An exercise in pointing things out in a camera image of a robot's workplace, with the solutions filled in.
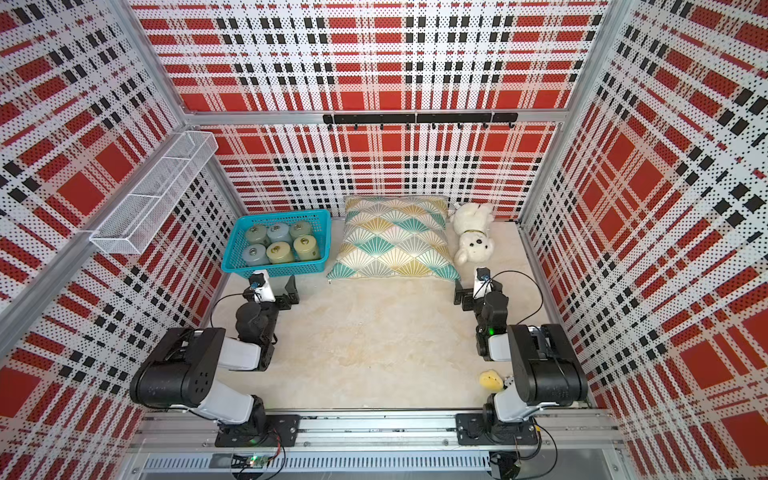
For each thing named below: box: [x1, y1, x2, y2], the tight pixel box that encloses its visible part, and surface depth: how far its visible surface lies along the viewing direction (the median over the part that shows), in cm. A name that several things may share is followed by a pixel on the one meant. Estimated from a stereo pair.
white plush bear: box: [453, 203, 495, 267], surface depth 109 cm
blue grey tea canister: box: [242, 243, 270, 266], surface depth 103 cm
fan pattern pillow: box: [328, 195, 461, 281], surface depth 95 cm
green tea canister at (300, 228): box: [289, 220, 313, 241], surface depth 110 cm
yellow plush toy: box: [479, 370, 504, 393], surface depth 82 cm
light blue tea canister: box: [266, 222, 291, 243], surface depth 109 cm
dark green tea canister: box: [246, 224, 272, 246], surface depth 109 cm
